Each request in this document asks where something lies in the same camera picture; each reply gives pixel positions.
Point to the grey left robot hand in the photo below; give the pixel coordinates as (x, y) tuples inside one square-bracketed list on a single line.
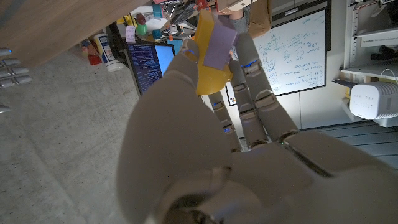
[(248, 186)]

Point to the white shelf unit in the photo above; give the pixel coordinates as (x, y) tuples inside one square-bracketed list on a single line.
[(373, 37)]

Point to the computer monitor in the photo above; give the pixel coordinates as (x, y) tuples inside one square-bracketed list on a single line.
[(146, 65)]

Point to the green bottle red cap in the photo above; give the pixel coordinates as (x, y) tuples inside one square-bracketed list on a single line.
[(140, 26)]

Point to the seated person grey shirt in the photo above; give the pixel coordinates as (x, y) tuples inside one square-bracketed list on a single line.
[(241, 25)]

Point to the black keyboard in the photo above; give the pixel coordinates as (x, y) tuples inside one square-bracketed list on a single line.
[(183, 14)]

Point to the yellow and purple lego block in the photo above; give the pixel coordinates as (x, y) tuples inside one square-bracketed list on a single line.
[(208, 77)]

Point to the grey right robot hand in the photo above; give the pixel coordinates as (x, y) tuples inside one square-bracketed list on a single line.
[(12, 71)]

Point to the whiteboard with writing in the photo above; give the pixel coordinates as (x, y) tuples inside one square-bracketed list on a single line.
[(295, 56)]

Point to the white plastic tub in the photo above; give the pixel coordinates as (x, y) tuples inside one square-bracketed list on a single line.
[(107, 53)]

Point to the white power box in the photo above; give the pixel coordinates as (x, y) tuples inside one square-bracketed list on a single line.
[(373, 100)]

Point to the black monitor stand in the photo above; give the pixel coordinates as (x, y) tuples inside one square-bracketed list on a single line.
[(113, 37)]

